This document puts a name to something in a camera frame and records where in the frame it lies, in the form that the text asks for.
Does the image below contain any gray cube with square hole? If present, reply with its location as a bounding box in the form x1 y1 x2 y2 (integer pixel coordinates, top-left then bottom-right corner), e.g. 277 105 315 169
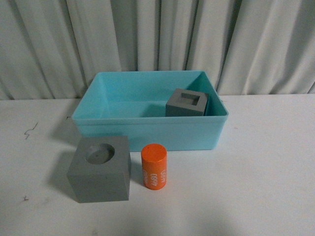
165 88 209 117

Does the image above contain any gray cube with round hole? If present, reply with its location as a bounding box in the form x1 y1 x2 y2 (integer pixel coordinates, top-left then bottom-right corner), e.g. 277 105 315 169
66 136 131 203

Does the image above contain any white pleated curtain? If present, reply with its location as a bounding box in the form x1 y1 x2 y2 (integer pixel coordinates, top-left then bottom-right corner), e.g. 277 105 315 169
0 0 315 100

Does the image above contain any light blue plastic box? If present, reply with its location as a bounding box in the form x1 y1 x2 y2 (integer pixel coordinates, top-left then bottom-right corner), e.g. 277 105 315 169
72 71 228 151

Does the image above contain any orange cylinder with white text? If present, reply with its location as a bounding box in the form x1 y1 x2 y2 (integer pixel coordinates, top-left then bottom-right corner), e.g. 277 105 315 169
141 144 167 190

